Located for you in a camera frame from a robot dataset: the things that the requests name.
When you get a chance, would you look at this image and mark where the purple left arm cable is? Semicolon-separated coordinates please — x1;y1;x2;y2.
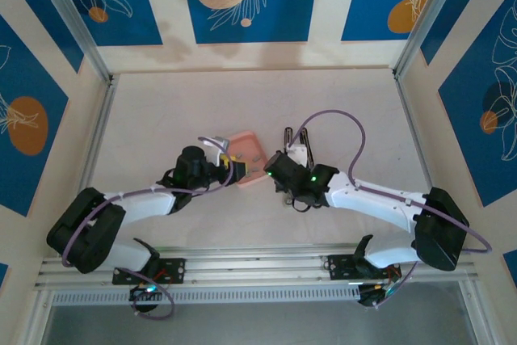
61;137;235;321

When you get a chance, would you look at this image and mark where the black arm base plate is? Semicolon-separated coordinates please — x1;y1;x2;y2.
111;257;187;286
324;254;404;281

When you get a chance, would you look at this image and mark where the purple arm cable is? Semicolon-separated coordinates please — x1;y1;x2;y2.
287;109;493;309
61;137;235;321

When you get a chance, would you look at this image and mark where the aluminium corner post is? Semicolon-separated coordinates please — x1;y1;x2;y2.
393;0;466;79
30;0;115;84

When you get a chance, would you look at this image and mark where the pink plastic tray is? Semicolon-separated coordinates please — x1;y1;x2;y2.
227;129;268;190

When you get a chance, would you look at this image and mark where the aluminium side rail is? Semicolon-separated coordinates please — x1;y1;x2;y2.
58;74;120;258
394;72;456;249

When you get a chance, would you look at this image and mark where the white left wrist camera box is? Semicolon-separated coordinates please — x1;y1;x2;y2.
208;136;233;167

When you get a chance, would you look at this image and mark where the grey slotted cable duct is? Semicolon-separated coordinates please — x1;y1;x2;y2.
51;288;361;306

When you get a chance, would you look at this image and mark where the black controller board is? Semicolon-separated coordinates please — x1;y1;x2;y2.
357;282;393;309
128;283;166;302

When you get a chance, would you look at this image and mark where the aluminium rail beam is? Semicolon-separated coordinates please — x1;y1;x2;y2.
34;242;482;292

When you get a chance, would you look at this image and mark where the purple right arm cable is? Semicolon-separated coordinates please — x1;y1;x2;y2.
287;109;493;309

